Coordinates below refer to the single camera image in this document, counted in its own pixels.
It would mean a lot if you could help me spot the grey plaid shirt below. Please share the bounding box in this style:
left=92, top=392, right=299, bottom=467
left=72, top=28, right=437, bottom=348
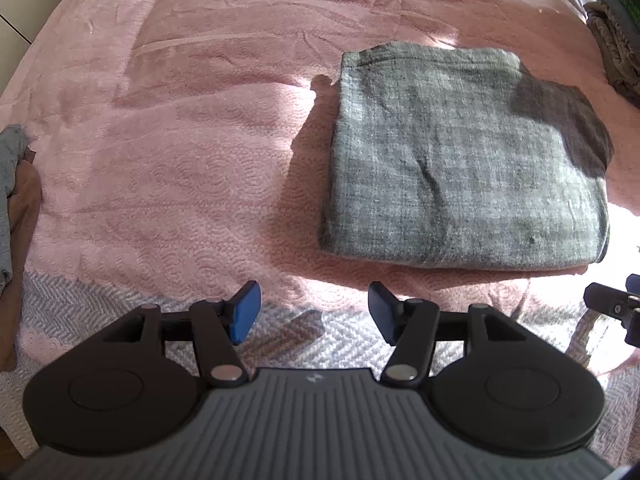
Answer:
left=319, top=42, right=613, bottom=271

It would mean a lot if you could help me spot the grey garment under pile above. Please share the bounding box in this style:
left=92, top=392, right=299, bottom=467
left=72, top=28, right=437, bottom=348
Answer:
left=0, top=123, right=34, bottom=294

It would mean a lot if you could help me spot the brown garment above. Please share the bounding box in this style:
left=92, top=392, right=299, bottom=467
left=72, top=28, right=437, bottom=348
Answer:
left=1, top=160, right=41, bottom=372

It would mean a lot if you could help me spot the pink and grey bedspread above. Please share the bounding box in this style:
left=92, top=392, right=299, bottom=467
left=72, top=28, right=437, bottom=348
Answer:
left=1, top=0, right=639, bottom=465

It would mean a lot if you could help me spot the stack of folded clothes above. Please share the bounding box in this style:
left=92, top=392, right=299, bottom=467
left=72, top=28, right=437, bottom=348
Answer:
left=584, top=0, right=639, bottom=107

